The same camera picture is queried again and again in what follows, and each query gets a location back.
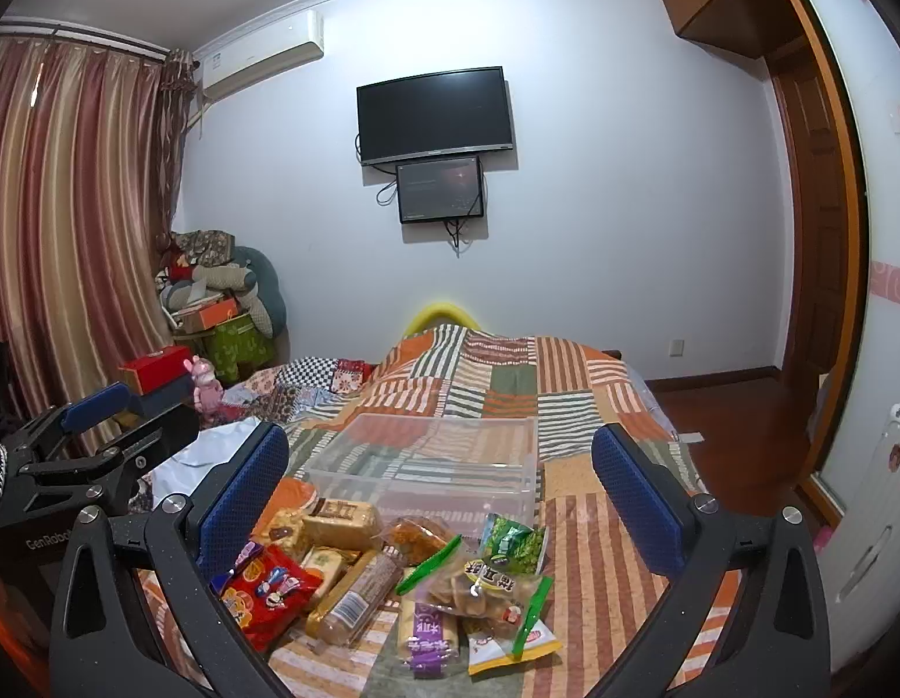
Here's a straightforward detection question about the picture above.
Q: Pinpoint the red cartoon snack bag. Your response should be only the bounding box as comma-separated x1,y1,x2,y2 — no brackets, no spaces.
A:
210,540,324,652

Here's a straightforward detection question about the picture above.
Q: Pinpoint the striped patchwork bed quilt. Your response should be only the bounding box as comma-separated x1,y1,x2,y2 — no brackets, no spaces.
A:
146,325,702,696

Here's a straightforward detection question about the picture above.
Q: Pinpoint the brown wafer cracker pack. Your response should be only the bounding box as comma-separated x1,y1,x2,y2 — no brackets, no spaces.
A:
303,500,382,551

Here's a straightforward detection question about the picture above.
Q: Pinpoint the orange box on pile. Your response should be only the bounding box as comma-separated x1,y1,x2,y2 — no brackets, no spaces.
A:
177,296,239,334

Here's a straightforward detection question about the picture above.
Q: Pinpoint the large wall television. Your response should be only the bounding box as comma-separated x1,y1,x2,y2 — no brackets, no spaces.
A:
355,66,515,166

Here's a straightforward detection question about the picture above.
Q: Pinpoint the dark grey box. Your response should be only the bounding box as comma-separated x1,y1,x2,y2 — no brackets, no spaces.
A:
127,373,193,419

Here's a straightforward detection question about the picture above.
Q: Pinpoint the green pea snack bag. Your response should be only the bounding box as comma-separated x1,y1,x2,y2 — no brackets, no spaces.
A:
478,514,548,574

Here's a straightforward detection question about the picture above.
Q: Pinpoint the pink rabbit toy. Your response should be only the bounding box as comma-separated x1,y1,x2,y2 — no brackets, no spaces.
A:
184,355,223,416

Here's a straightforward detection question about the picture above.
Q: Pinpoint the white cloth on bed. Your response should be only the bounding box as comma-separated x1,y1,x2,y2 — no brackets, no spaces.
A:
149,418,261,507

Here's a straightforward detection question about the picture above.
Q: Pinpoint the clear cookie bag green seal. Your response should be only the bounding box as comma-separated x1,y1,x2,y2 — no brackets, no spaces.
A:
395,536,552,651

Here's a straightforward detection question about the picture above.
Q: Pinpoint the long biscuit tube pack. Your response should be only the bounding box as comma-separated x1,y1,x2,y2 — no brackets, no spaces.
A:
305,545,406,647

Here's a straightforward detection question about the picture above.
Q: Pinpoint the clear plastic storage bin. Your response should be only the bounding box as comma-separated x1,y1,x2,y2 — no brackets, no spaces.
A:
302,414,538,537

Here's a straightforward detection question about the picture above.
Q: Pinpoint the purple label roll cake pack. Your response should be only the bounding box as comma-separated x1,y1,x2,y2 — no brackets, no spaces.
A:
397,596,459,679

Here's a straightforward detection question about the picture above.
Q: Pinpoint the yellow white Kaka snack bag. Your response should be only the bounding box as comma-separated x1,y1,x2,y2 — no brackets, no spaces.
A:
463,619,562,676

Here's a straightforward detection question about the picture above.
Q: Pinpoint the red striped curtain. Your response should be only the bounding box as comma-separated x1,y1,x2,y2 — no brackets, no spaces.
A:
0,36,179,414

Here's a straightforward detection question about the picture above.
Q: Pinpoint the wooden door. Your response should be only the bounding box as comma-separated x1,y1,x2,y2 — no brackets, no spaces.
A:
767,36,868,526

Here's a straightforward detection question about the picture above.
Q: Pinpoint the white air conditioner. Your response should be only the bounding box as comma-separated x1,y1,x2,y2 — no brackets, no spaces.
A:
201,9,324,102

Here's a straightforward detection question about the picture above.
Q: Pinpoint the small wall monitor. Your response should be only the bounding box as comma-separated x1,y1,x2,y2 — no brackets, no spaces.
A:
397,156,485,224

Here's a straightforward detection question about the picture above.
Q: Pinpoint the yellow headboard arch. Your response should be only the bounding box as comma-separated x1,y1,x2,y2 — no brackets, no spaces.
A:
403,301,480,339

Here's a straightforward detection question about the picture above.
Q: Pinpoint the green cardboard box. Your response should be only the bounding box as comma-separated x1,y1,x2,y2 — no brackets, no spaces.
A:
173,314,277,387

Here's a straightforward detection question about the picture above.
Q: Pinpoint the checkered patchwork sheet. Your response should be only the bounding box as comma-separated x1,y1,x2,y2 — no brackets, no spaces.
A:
217,356,376,425

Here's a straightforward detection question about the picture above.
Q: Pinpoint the white appliance with stickers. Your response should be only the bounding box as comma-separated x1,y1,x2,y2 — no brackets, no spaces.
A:
817,402,900,671

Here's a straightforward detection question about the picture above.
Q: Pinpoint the red gift box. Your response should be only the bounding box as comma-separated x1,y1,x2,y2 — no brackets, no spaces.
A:
117,345,191,396

